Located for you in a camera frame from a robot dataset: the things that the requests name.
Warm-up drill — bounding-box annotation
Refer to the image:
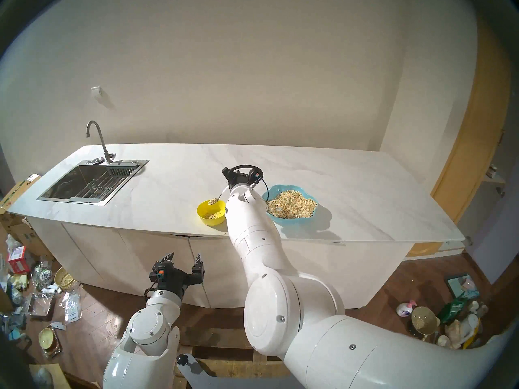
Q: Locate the blue patterned ceramic bowl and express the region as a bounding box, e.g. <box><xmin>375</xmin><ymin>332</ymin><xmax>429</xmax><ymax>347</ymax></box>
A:
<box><xmin>34</xmin><ymin>265</ymin><xmax>55</xmax><ymax>289</ymax></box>

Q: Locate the metal sink drain rack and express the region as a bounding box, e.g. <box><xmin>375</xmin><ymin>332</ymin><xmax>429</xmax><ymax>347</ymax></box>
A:
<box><xmin>71</xmin><ymin>167</ymin><xmax>136</xmax><ymax>201</ymax></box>

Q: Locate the clear bag with white label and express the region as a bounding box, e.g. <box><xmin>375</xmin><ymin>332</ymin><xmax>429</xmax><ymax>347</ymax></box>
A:
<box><xmin>61</xmin><ymin>291</ymin><xmax>82</xmax><ymax>323</ymax></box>

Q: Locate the flat clear plastic bag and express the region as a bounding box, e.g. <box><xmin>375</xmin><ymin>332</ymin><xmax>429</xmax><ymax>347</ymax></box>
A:
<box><xmin>25</xmin><ymin>292</ymin><xmax>55</xmax><ymax>316</ymax></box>

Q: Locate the brown cardboard box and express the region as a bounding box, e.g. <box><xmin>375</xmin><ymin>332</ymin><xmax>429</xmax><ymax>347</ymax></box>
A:
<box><xmin>0</xmin><ymin>173</ymin><xmax>53</xmax><ymax>259</ymax></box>

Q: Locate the dark green snack bag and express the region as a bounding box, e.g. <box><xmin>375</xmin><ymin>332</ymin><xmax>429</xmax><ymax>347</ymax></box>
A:
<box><xmin>438</xmin><ymin>297</ymin><xmax>467</xmax><ymax>324</ymax></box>

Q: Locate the metal spoon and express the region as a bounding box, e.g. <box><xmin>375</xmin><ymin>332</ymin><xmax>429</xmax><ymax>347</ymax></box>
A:
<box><xmin>208</xmin><ymin>185</ymin><xmax>230</xmax><ymax>206</ymax></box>

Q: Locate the teal framed tablet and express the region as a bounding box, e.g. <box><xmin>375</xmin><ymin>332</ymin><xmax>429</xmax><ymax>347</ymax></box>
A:
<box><xmin>444</xmin><ymin>274</ymin><xmax>479</xmax><ymax>299</ymax></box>

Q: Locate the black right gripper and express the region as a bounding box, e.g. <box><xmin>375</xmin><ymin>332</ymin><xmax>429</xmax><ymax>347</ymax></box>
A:
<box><xmin>221</xmin><ymin>167</ymin><xmax>264</xmax><ymax>189</ymax></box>

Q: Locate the small red box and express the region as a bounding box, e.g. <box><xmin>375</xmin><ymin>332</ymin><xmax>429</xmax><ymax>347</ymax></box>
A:
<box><xmin>7</xmin><ymin>246</ymin><xmax>31</xmax><ymax>274</ymax></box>

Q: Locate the large cereal heap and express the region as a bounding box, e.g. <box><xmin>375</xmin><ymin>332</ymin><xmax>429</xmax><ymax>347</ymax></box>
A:
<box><xmin>267</xmin><ymin>190</ymin><xmax>318</xmax><ymax>219</ymax></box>

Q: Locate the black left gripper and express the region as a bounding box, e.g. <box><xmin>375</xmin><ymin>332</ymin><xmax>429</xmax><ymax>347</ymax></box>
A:
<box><xmin>148</xmin><ymin>252</ymin><xmax>205</xmax><ymax>301</ymax></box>

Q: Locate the wooden pallet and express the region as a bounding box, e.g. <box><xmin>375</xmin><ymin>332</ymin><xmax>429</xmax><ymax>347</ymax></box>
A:
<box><xmin>174</xmin><ymin>325</ymin><xmax>284</xmax><ymax>378</ymax></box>

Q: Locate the blue scalloped bowl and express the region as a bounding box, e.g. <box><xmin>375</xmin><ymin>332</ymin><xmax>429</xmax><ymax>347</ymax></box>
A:
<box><xmin>262</xmin><ymin>184</ymin><xmax>320</xmax><ymax>225</ymax></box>

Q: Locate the pale woven basket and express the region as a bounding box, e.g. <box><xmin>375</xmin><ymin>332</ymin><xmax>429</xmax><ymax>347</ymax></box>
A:
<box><xmin>54</xmin><ymin>267</ymin><xmax>78</xmax><ymax>291</ymax></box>

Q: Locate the yellow wooden door frame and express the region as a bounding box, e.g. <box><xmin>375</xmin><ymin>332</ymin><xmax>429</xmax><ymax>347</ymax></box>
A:
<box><xmin>431</xmin><ymin>19</ymin><xmax>512</xmax><ymax>224</ymax></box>

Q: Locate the white counter cabinet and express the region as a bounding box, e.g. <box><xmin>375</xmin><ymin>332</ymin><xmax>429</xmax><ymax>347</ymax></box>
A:
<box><xmin>25</xmin><ymin>216</ymin><xmax>413</xmax><ymax>312</ymax></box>

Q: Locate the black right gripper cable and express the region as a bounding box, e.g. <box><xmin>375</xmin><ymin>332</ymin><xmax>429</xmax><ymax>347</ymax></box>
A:
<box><xmin>230</xmin><ymin>164</ymin><xmax>270</xmax><ymax>203</ymax></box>

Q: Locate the small yellow plastic bowl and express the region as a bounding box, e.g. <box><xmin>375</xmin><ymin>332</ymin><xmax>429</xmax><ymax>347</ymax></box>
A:
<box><xmin>197</xmin><ymin>199</ymin><xmax>227</xmax><ymax>226</ymax></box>

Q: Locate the stainless steel sink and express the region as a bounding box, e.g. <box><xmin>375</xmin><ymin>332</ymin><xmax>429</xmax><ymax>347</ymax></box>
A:
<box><xmin>37</xmin><ymin>159</ymin><xmax>149</xmax><ymax>206</ymax></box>

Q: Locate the green colander bowl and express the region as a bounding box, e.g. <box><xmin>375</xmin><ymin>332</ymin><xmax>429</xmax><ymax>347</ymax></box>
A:
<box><xmin>411</xmin><ymin>306</ymin><xmax>441</xmax><ymax>338</ymax></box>

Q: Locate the curved metal faucet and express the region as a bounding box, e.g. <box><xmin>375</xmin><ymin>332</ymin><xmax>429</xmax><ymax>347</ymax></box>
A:
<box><xmin>86</xmin><ymin>121</ymin><xmax>122</xmax><ymax>165</ymax></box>

